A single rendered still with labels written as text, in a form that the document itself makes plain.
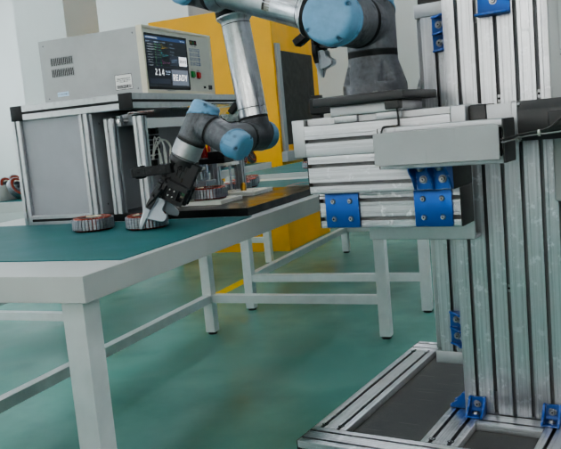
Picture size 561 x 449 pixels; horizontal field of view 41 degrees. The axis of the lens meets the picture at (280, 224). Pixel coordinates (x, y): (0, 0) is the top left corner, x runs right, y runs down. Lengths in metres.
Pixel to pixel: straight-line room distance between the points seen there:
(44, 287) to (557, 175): 1.11
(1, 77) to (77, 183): 7.72
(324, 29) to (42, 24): 5.03
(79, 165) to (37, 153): 0.16
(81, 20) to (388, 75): 5.01
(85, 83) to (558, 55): 1.40
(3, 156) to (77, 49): 7.63
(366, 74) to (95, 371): 0.87
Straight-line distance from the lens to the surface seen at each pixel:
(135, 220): 1.95
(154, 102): 2.29
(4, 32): 9.98
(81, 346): 1.46
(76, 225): 2.06
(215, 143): 1.86
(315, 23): 1.65
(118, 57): 2.38
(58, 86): 2.52
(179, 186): 1.92
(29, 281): 1.45
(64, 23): 6.40
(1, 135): 10.05
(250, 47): 1.98
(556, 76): 1.77
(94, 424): 1.50
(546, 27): 1.82
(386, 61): 1.76
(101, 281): 1.42
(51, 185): 2.40
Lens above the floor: 0.97
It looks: 7 degrees down
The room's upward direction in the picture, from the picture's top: 5 degrees counter-clockwise
